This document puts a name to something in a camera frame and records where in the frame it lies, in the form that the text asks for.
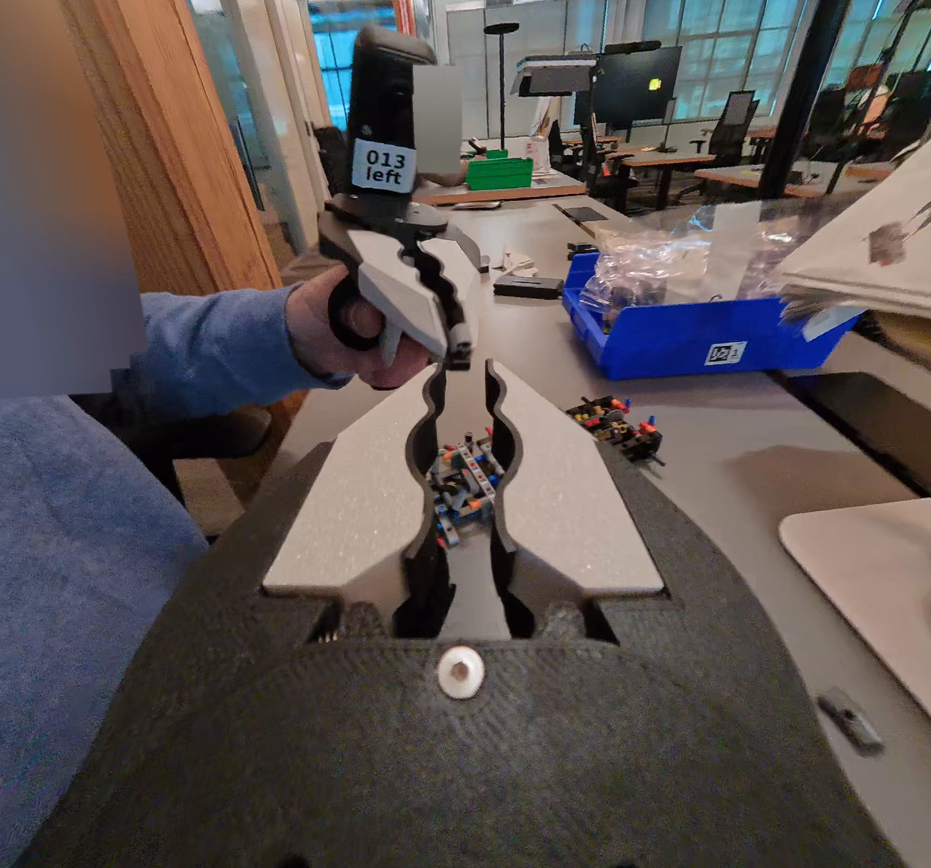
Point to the black monitor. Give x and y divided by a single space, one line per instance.
633 86

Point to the black pillar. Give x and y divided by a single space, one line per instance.
807 83

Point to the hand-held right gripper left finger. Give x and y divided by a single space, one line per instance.
349 519

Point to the green plastic bin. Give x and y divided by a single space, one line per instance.
502 176

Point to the partly built lego model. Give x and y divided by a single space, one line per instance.
465 475

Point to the black flat device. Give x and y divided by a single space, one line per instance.
529 288

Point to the pile of clear plastic bags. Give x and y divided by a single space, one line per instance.
654 257

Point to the white book stand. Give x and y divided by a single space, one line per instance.
873 577

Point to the open instruction book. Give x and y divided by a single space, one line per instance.
873 257

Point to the black office chair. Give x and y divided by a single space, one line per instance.
734 123

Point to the white paper pieces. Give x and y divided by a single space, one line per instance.
518 263

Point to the dark grey lego panel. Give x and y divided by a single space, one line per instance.
851 722

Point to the wooden desk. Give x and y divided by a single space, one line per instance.
509 193

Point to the black floor lamp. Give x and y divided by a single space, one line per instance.
502 27

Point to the person's left hand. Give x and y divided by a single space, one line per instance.
309 330

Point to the light grey lego connector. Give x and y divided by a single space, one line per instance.
460 341

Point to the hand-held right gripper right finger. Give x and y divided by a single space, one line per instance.
582 519

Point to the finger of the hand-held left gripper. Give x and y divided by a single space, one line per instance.
393 286
469 301

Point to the blue bin with square label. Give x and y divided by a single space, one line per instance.
654 344

